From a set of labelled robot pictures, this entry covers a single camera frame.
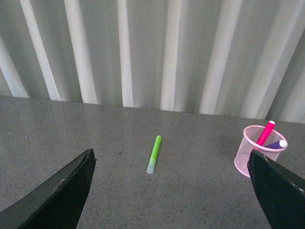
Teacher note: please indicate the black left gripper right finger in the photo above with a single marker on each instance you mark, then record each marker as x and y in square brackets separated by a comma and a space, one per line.
[280, 192]

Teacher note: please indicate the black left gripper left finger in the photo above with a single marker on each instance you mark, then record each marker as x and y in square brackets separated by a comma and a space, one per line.
[58, 202]

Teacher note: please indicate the purple marker pen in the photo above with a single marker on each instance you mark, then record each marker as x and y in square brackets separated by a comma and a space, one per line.
[278, 144]

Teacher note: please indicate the pink marker pen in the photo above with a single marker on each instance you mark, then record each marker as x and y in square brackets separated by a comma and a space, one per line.
[265, 133]

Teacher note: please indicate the pink mesh pen cup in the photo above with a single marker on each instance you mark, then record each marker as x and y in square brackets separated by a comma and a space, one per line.
[248, 144]

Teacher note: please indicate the green marker pen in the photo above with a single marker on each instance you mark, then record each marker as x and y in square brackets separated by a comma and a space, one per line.
[154, 154]

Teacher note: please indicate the white pleated curtain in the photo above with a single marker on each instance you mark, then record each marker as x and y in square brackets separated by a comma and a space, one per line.
[243, 58]

